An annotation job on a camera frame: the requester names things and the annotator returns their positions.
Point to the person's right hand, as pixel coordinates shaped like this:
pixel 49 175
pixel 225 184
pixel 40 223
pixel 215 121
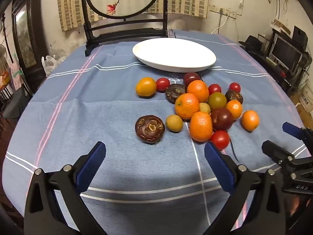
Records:
pixel 297 206

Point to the yellow-green tomato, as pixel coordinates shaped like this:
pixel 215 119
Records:
pixel 217 100

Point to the computer monitor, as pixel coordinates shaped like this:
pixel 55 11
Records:
pixel 286 52

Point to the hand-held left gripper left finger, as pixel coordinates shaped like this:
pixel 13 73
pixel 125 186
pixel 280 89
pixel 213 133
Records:
pixel 90 169

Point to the red cherry tomato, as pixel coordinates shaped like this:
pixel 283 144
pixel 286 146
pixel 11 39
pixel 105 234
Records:
pixel 162 84
pixel 234 87
pixel 214 88
pixel 220 139

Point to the large mandarin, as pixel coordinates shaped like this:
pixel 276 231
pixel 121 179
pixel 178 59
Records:
pixel 187 105
pixel 198 90
pixel 201 126

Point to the black media stand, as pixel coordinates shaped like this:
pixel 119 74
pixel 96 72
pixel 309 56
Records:
pixel 291 77

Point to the dark brown water chestnut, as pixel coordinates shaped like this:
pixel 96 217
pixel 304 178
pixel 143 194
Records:
pixel 234 97
pixel 149 129
pixel 174 92

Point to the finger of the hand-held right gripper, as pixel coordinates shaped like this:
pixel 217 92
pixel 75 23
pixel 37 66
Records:
pixel 292 129
pixel 276 150

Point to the small orange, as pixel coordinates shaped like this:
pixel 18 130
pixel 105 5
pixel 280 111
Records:
pixel 250 120
pixel 234 109
pixel 146 86

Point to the dark wooden glass cabinet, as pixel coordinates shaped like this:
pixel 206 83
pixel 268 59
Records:
pixel 24 41

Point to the white oval plate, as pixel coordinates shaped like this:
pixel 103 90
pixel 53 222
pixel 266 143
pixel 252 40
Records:
pixel 174 52

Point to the black hat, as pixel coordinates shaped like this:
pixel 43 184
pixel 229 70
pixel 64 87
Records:
pixel 253 42

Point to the black speaker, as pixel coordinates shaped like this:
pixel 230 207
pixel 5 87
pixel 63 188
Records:
pixel 299 36

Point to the white plastic bag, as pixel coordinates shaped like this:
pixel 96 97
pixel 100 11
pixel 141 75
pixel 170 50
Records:
pixel 49 64

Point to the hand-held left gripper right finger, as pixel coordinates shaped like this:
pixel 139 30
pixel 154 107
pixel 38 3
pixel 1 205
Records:
pixel 220 169

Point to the blue striped tablecloth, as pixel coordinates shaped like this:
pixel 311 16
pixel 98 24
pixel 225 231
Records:
pixel 110 117

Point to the white wall sockets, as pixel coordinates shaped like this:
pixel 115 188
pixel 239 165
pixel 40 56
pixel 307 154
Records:
pixel 226 12

